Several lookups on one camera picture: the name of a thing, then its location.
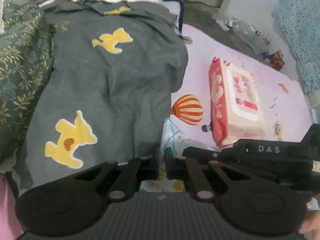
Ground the red wet wipes pack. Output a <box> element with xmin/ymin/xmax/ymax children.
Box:
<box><xmin>208</xmin><ymin>57</ymin><xmax>266</xmax><ymax>148</ymax></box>

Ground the green leaf pattern pillow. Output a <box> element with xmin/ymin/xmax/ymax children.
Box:
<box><xmin>1</xmin><ymin>0</ymin><xmax>54</xmax><ymax>173</ymax></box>

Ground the pink floral quilt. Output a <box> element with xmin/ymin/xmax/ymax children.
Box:
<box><xmin>0</xmin><ymin>174</ymin><xmax>23</xmax><ymax>240</ymax></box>

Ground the blue floral hanging cloth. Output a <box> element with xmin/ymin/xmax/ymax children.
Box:
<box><xmin>273</xmin><ymin>0</ymin><xmax>319</xmax><ymax>93</ymax></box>

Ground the person right hand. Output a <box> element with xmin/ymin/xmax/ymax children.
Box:
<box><xmin>299</xmin><ymin>210</ymin><xmax>320</xmax><ymax>239</ymax></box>

